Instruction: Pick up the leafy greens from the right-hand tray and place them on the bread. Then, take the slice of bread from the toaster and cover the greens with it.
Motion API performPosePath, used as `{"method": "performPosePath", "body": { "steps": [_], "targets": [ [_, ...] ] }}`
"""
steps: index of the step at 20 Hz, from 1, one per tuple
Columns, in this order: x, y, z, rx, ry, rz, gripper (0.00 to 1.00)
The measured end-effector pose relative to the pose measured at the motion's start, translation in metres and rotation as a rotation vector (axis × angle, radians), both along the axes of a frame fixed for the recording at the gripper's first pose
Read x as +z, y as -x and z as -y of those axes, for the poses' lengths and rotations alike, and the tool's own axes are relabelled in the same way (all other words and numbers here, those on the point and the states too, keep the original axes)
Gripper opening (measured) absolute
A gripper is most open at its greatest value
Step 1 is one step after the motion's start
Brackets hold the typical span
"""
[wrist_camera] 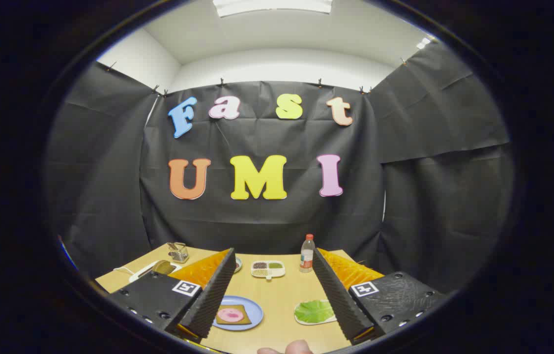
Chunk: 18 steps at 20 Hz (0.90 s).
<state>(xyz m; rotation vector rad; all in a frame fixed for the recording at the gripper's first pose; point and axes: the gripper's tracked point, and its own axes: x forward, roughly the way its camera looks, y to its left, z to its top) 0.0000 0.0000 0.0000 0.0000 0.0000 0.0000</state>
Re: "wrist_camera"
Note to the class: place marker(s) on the brown square bread slice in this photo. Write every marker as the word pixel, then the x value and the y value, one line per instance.
pixel 246 319

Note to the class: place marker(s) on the white square plate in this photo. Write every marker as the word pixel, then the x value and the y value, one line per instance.
pixel 301 322

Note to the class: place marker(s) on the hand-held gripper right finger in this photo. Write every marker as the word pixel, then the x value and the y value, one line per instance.
pixel 338 295

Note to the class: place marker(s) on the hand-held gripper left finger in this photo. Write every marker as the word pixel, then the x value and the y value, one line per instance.
pixel 210 295

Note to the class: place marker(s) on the white toaster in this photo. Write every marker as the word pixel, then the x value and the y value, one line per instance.
pixel 141 273

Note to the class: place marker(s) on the pale green round plate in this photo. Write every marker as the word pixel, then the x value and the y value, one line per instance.
pixel 238 265

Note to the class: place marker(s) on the ceiling light panel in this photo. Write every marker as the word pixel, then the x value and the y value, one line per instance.
pixel 272 5

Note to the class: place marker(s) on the green lettuce leaf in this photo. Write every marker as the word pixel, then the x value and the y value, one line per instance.
pixel 313 312

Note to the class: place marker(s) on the black backdrop cloth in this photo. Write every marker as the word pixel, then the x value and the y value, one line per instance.
pixel 267 216

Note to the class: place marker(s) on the white divided dish with grains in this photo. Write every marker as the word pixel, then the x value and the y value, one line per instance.
pixel 268 269

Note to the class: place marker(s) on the clear water bottle red cap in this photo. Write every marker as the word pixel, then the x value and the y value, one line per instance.
pixel 307 255

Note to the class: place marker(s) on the pink ham slice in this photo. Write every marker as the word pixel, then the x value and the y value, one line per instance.
pixel 230 314

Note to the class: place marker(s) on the blue round plate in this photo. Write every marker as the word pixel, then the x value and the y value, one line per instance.
pixel 256 312

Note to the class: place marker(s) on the brown toast slice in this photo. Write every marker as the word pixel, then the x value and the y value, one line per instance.
pixel 162 267

